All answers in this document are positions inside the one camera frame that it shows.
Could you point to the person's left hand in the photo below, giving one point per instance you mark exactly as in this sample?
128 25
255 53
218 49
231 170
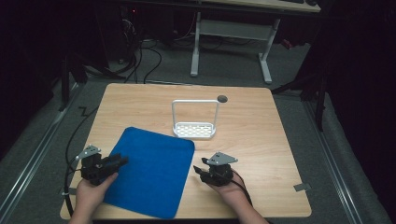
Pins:
90 193

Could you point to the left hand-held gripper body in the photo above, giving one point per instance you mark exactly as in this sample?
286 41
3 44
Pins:
93 169

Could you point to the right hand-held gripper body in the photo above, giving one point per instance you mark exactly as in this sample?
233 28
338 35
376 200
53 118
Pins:
220 170

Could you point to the black stand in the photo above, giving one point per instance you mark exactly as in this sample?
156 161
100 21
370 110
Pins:
67 77
314 90

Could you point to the white-legged background desk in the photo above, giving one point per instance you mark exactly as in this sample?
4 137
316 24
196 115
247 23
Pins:
233 29

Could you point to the blue cloth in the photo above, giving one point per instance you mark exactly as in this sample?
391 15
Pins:
152 174

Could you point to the person's right hand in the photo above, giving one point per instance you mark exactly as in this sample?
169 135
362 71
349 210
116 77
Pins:
229 191

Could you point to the grey round table grommet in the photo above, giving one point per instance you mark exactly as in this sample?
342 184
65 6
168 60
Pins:
222 99

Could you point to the grey tape piece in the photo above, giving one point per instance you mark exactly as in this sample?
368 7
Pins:
302 187
71 191

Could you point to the metal floor rail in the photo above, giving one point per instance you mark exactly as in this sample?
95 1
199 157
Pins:
34 149
333 168

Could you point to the dark computer tower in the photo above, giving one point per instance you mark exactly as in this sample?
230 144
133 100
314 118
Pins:
120 34

